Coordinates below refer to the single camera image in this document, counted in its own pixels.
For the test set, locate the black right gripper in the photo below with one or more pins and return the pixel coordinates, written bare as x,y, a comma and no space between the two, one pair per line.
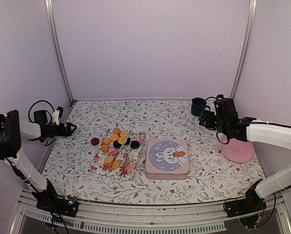
208,123

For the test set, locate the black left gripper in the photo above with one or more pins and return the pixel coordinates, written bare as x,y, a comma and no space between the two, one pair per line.
63,132

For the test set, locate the silver tin lid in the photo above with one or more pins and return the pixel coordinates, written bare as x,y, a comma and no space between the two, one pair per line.
167,155

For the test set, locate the silver white tongs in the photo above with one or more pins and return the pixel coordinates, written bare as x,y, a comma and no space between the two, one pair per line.
123,165

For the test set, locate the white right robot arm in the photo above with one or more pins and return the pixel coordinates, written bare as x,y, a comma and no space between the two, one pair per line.
225,120

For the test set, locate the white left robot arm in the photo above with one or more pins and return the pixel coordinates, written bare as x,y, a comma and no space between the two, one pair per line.
12,128

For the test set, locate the dark blue mug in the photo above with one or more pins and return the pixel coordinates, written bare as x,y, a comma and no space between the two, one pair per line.
198,105

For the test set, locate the pink plate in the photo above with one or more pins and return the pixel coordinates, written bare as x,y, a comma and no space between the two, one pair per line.
237,151

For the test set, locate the pink divided cookie tin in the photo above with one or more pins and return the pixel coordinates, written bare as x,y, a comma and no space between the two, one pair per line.
165,175

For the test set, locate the floral rectangular tray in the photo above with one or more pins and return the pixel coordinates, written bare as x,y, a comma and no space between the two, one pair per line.
102,154

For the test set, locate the black sandwich cookie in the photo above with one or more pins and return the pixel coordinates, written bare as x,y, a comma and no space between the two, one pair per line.
134,144

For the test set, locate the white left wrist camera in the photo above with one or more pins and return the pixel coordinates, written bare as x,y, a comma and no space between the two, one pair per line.
57,114

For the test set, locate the front aluminium rail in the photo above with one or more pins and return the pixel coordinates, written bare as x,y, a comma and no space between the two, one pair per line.
103,218

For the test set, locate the right aluminium frame post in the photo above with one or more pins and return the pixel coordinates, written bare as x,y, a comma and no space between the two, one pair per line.
245,47

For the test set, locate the aluminium frame post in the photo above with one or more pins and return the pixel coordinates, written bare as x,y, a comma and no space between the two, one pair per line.
245,47
58,54

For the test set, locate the left aluminium frame post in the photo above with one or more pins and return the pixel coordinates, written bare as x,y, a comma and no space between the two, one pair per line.
58,54

